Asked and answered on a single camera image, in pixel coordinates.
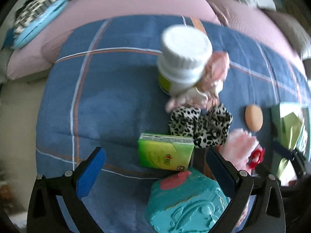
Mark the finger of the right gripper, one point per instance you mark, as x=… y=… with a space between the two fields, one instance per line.
x=292 y=155

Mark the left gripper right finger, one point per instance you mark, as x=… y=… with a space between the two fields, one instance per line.
x=223 y=171

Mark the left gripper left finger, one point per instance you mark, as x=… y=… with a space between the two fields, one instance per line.
x=87 y=172

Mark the pink white knitted cloth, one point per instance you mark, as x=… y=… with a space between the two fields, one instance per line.
x=243 y=150

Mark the green cloth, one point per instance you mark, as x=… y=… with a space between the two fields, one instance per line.
x=292 y=137

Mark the leopard print scrunchie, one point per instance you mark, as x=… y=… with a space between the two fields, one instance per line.
x=206 y=128

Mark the tan makeup sponge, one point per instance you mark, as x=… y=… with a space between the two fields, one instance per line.
x=254 y=118

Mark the green tissue pack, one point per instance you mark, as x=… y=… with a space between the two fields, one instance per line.
x=165 y=152

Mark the pink floral scrunchie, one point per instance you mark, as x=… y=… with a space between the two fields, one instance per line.
x=205 y=94

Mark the teal shallow cardboard tray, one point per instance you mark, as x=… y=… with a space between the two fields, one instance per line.
x=279 y=111

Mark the teal plastic house box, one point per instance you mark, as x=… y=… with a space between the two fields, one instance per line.
x=185 y=202

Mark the blue plaid blanket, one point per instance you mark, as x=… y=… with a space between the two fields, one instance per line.
x=103 y=91

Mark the grey throw pillow flat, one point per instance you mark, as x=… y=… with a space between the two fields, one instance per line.
x=293 y=30

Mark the white pill bottle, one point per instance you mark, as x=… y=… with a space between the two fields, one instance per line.
x=185 y=52

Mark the black white patterned cushion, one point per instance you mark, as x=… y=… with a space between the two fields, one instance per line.
x=33 y=18

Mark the pink sofa seat cover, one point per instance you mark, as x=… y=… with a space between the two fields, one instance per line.
x=40 y=53

